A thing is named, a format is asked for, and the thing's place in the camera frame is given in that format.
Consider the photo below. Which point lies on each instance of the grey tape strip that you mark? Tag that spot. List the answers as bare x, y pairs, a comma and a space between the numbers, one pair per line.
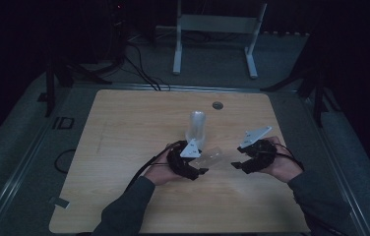
60, 202

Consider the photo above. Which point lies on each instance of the round grey table grommet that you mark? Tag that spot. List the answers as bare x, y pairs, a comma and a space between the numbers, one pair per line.
217, 105

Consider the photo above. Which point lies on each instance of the person's right hand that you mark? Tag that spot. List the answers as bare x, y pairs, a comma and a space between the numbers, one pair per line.
283, 164

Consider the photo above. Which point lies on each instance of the black tripod stand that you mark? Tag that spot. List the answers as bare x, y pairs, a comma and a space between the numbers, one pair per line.
50, 88
318, 98

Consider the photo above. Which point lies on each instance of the person's left hand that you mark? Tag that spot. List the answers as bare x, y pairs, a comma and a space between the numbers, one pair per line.
161, 172

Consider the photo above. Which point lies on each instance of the single clear plastic cup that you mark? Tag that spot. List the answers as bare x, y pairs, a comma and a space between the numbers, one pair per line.
211, 157

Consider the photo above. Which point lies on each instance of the stack of clear plastic cups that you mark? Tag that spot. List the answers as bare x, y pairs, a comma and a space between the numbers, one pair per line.
196, 129

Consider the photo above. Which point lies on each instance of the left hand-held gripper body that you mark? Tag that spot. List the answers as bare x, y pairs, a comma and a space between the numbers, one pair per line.
181, 162

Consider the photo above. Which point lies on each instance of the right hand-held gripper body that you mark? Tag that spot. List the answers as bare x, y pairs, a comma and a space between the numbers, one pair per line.
259, 154

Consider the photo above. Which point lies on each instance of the white metal stand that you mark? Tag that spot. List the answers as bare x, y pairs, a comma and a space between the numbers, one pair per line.
217, 24

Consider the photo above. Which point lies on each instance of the black rectangular floor marker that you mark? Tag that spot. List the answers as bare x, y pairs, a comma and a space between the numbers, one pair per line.
63, 123

